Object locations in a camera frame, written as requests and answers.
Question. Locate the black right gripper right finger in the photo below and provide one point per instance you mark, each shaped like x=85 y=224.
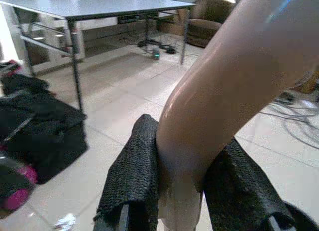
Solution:
x=239 y=191

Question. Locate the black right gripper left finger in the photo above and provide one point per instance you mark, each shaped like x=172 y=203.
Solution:
x=134 y=181

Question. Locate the beige plastic dustpan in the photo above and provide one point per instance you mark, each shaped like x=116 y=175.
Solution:
x=224 y=91

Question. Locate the black fabric bag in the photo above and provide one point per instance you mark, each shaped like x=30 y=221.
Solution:
x=42 y=136

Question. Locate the black and pink wheeled object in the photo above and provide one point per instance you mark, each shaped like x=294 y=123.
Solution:
x=15 y=191

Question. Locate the small device with green light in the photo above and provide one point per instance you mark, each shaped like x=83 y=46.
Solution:
x=156 y=54

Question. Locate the black power strip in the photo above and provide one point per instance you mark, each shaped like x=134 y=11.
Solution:
x=155 y=44

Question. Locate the brown armchair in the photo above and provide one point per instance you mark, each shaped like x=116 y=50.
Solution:
x=207 y=21

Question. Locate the grey metal-legged table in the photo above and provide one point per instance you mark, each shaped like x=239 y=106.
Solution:
x=99 y=6

